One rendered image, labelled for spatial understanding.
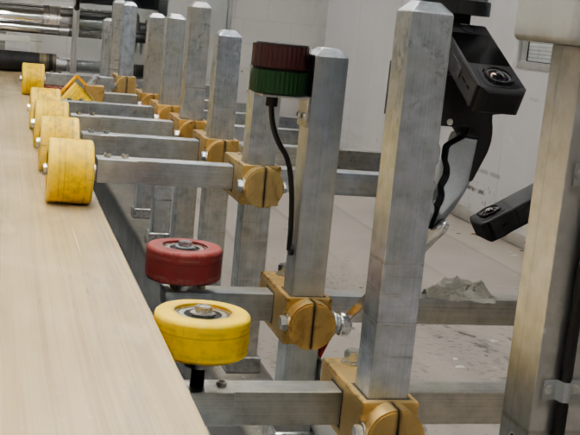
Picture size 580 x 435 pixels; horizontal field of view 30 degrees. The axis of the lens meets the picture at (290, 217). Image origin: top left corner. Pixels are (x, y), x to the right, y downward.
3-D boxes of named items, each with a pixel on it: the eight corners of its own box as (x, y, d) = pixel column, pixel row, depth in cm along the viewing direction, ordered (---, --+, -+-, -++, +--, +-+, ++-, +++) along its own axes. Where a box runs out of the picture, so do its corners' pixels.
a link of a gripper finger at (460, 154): (441, 219, 107) (452, 127, 106) (465, 232, 102) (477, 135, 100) (412, 217, 106) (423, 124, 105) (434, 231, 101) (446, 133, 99)
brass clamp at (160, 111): (175, 125, 217) (177, 100, 216) (186, 134, 204) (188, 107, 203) (144, 123, 215) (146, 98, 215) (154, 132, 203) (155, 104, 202)
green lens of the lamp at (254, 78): (299, 91, 113) (301, 70, 112) (315, 97, 107) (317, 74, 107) (242, 87, 111) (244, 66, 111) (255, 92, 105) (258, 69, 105)
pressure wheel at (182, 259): (206, 335, 121) (215, 234, 119) (220, 358, 113) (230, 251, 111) (135, 334, 119) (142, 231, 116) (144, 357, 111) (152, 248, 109)
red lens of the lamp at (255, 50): (301, 67, 112) (303, 46, 112) (318, 72, 107) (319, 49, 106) (245, 62, 111) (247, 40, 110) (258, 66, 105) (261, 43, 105)
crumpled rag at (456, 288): (480, 288, 128) (482, 269, 127) (505, 304, 121) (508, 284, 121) (410, 286, 125) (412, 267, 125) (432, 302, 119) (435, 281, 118)
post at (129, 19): (123, 187, 285) (135, 2, 277) (124, 189, 282) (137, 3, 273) (110, 186, 284) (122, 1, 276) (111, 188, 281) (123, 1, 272)
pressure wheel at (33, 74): (45, 75, 271) (42, 101, 276) (44, 58, 277) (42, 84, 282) (20, 73, 270) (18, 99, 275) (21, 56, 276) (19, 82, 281)
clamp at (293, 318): (299, 314, 124) (303, 271, 123) (333, 351, 111) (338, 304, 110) (251, 313, 123) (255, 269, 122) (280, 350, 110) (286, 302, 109)
